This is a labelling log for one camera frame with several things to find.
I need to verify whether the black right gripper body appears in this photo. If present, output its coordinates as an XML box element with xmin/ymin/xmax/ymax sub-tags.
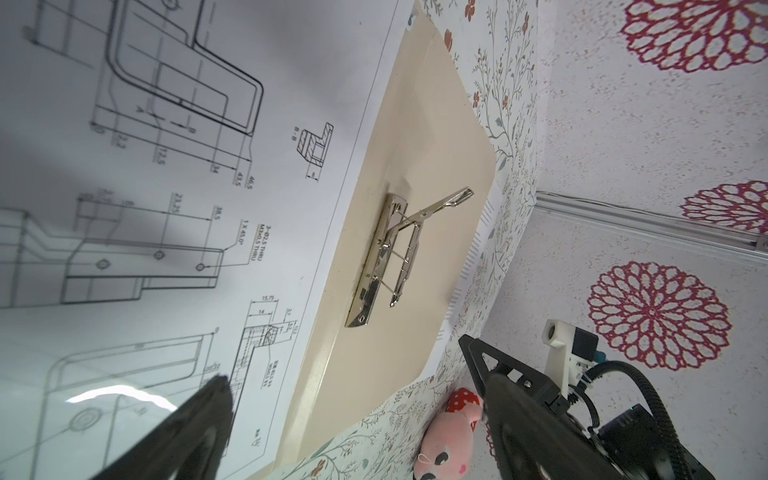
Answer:
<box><xmin>569</xmin><ymin>404</ymin><xmax>679</xmax><ymax>479</ymax></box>

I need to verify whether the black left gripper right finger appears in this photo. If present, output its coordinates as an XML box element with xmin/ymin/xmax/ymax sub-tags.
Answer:
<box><xmin>484</xmin><ymin>374</ymin><xmax>621</xmax><ymax>479</ymax></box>

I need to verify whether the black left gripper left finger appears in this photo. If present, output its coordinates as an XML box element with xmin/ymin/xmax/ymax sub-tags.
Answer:
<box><xmin>95</xmin><ymin>376</ymin><xmax>233</xmax><ymax>480</ymax></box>

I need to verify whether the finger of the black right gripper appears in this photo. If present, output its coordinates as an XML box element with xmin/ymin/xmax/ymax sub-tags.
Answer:
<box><xmin>458</xmin><ymin>334</ymin><xmax>567</xmax><ymax>414</ymax></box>

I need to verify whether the white printed text sheet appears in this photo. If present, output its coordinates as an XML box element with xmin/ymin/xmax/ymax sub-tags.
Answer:
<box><xmin>434</xmin><ymin>179</ymin><xmax>504</xmax><ymax>344</ymax></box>

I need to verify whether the beige manila folder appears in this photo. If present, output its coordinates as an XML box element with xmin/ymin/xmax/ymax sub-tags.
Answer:
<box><xmin>259</xmin><ymin>4</ymin><xmax>495</xmax><ymax>479</ymax></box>

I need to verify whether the white technical drawing sheet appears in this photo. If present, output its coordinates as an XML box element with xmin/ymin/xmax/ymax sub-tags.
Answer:
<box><xmin>1</xmin><ymin>1</ymin><xmax>413</xmax><ymax>479</ymax></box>

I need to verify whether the pink pig plush toy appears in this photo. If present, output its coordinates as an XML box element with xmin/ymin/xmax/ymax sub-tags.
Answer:
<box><xmin>413</xmin><ymin>388</ymin><xmax>483</xmax><ymax>480</ymax></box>

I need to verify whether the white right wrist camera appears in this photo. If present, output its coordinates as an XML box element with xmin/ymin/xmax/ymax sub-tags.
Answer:
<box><xmin>542</xmin><ymin>319</ymin><xmax>599</xmax><ymax>397</ymax></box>

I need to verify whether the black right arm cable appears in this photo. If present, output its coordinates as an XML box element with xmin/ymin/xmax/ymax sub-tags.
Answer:
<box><xmin>566</xmin><ymin>359</ymin><xmax>694</xmax><ymax>480</ymax></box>

